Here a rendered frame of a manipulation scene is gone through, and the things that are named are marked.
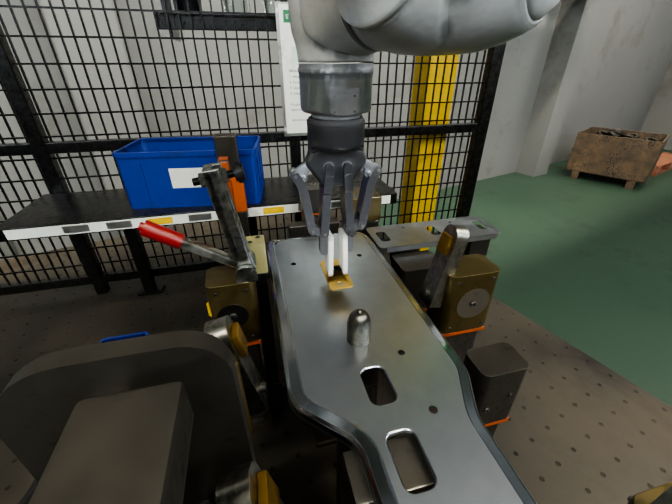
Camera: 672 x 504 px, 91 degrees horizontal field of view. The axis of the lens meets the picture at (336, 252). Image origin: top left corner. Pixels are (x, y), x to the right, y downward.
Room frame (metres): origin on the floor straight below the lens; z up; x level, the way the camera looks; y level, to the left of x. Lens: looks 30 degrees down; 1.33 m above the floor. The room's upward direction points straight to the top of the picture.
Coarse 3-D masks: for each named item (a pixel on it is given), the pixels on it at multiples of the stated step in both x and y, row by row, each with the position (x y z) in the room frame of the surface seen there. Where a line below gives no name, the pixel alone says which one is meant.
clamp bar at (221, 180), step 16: (208, 176) 0.40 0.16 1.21; (224, 176) 0.41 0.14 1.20; (240, 176) 0.41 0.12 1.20; (208, 192) 0.40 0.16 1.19; (224, 192) 0.40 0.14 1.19; (224, 208) 0.40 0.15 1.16; (224, 224) 0.40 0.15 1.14; (240, 224) 0.43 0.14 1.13; (240, 240) 0.41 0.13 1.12; (240, 256) 0.40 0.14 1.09
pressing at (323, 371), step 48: (288, 240) 0.62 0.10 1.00; (336, 240) 0.62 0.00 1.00; (288, 288) 0.45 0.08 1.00; (384, 288) 0.45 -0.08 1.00; (288, 336) 0.34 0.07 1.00; (336, 336) 0.34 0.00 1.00; (384, 336) 0.34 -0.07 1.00; (432, 336) 0.34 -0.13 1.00; (288, 384) 0.26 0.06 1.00; (336, 384) 0.26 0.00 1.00; (432, 384) 0.26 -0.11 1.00; (336, 432) 0.20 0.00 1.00; (384, 432) 0.20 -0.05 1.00; (432, 432) 0.20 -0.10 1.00; (480, 432) 0.20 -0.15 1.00; (384, 480) 0.16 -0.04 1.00; (480, 480) 0.16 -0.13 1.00
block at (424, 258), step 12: (408, 252) 0.61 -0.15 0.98; (420, 252) 0.61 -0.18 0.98; (432, 252) 0.61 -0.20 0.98; (396, 264) 0.57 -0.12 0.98; (408, 264) 0.56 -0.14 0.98; (420, 264) 0.56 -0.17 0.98; (408, 276) 0.53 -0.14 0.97; (420, 276) 0.54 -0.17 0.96; (408, 288) 0.54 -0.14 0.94; (420, 288) 0.54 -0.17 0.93; (420, 300) 0.54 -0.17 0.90
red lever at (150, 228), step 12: (144, 228) 0.38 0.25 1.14; (156, 228) 0.39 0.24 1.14; (168, 228) 0.40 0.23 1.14; (156, 240) 0.39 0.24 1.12; (168, 240) 0.39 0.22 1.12; (180, 240) 0.40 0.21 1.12; (192, 240) 0.41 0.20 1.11; (192, 252) 0.40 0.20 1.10; (204, 252) 0.40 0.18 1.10; (216, 252) 0.41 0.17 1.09; (228, 264) 0.41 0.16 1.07
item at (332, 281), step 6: (324, 264) 0.48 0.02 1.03; (336, 264) 0.48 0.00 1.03; (324, 270) 0.46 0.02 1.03; (336, 270) 0.45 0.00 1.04; (330, 276) 0.45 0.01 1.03; (336, 276) 0.45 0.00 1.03; (342, 276) 0.45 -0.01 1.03; (348, 276) 0.45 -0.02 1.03; (330, 282) 0.43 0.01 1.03; (336, 282) 0.43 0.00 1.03; (342, 282) 0.43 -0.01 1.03; (348, 282) 0.43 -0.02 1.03; (330, 288) 0.42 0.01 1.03; (336, 288) 0.41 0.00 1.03; (342, 288) 0.42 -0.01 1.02
